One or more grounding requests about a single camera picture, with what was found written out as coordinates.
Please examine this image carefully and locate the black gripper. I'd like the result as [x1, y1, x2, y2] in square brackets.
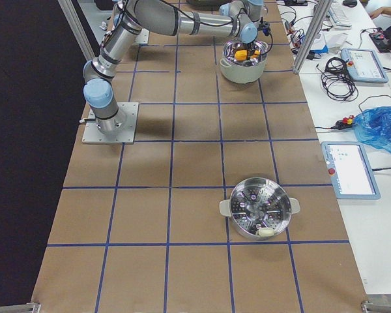
[239, 21, 270, 44]

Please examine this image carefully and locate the yellow corn cob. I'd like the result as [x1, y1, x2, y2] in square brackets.
[234, 50, 250, 62]

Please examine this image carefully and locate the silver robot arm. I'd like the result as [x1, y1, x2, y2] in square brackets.
[82, 1, 268, 136]

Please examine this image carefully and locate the pale green cooking pot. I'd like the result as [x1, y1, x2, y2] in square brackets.
[219, 39, 268, 84]

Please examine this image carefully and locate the white paper box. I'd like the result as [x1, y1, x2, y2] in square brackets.
[325, 32, 348, 54]

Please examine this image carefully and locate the white keyboard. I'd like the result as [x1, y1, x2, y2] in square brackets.
[327, 1, 352, 29]

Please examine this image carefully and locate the far teach pendant tablet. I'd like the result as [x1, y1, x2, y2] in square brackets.
[340, 48, 388, 83]

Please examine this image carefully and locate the teach pendant tablet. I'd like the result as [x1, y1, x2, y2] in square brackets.
[321, 142, 381, 200]
[340, 48, 388, 83]

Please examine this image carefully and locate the emergency stop button box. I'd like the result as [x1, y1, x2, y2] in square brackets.
[333, 115, 355, 130]

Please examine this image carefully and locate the blue plastic bag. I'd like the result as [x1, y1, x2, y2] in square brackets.
[353, 106, 391, 153]

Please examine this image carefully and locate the near teach pendant tablet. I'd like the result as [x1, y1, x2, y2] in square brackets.
[321, 142, 381, 200]

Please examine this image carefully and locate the steel steamer basket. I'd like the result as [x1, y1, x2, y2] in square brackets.
[219, 177, 300, 241]

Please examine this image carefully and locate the aluminium frame post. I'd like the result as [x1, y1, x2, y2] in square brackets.
[293, 0, 332, 74]

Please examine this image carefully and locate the black coiled cable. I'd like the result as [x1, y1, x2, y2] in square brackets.
[316, 57, 359, 101]

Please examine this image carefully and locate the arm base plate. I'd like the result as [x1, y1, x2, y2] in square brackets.
[81, 102, 139, 144]
[134, 29, 150, 46]

